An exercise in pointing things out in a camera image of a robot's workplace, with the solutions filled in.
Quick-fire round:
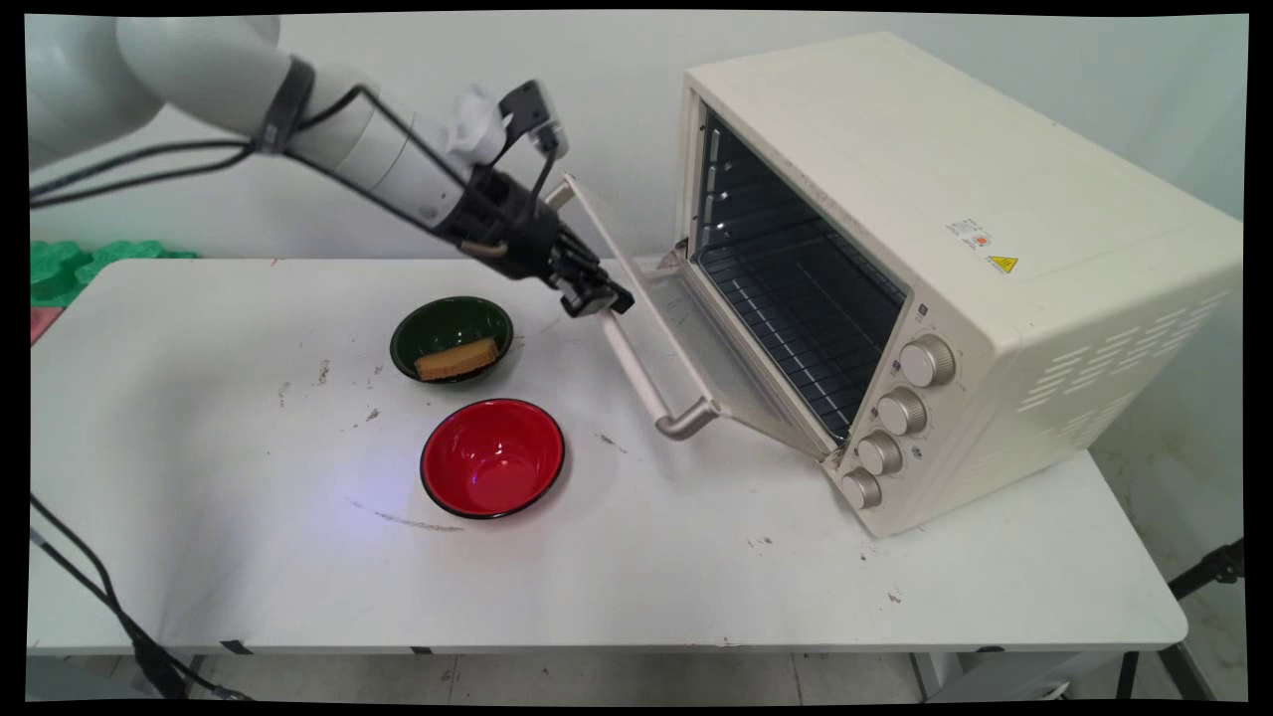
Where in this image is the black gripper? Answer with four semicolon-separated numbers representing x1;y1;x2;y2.
459;167;637;320

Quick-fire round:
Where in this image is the oven door with bar handle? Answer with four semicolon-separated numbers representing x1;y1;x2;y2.
543;175;838;465

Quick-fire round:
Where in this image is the dark green bowl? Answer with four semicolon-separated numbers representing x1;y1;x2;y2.
389;295;516;385

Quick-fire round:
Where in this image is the brown bread piece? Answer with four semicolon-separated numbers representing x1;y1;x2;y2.
414;337;501;382

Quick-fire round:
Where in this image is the red bowl with black rim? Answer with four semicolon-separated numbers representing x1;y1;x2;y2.
419;398;568;521

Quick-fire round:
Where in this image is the large silver oven knob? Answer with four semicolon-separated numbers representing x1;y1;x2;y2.
900;334;959;390

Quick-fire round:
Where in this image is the cream toaster oven body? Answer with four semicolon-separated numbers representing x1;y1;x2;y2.
676;32;1244;540

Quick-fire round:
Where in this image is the green foam mat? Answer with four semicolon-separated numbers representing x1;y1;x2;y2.
30;239;200;307

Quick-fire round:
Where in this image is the black tripod leg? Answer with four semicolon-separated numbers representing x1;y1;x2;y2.
1168;538;1247;602

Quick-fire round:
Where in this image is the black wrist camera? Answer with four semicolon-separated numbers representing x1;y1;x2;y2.
496;81;571;161

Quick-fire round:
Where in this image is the black table leg frame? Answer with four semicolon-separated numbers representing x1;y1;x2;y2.
1114;642;1216;702

